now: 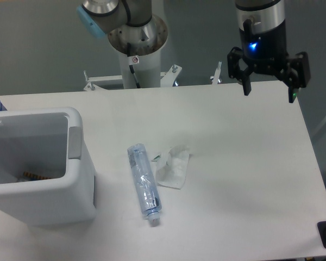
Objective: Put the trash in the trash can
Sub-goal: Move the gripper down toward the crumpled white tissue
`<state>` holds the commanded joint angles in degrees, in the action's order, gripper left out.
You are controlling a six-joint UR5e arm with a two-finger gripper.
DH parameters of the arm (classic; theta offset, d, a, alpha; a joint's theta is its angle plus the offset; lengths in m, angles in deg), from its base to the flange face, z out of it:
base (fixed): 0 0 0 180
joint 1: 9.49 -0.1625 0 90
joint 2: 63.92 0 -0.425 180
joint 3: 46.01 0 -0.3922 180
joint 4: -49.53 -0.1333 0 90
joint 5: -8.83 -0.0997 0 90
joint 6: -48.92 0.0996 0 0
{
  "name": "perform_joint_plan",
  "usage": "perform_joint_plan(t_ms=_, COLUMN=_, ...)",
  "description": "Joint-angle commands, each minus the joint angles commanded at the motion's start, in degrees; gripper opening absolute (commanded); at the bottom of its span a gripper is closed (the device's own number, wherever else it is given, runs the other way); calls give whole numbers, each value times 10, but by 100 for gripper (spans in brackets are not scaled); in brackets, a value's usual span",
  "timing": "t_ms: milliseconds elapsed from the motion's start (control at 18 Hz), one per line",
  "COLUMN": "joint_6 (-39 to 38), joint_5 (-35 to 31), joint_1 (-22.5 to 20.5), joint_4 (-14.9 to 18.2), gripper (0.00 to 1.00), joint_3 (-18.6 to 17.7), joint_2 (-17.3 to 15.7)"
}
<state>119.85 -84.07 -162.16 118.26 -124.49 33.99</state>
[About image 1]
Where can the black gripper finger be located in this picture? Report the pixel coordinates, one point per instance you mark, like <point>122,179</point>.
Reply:
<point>295,73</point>
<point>235,72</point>

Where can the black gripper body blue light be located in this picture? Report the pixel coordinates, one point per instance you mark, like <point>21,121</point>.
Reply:
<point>266,50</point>

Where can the white plastic wrapper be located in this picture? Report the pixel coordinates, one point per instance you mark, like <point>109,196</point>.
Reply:
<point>171,166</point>

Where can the crushed clear plastic bottle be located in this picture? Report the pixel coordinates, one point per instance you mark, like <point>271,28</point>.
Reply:
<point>145,185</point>

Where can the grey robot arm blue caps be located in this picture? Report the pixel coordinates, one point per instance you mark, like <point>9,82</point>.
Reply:
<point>138,36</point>

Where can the white trash can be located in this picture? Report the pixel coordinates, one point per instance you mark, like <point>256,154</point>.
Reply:
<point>47,142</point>

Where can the orange striped trash in bin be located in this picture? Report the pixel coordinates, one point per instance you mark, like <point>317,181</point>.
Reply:
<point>34,177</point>

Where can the white base frame with bolts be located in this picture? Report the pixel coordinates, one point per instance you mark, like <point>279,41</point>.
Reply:
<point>168,78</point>

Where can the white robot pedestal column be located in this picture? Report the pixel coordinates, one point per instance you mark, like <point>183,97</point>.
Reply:
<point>140,70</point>

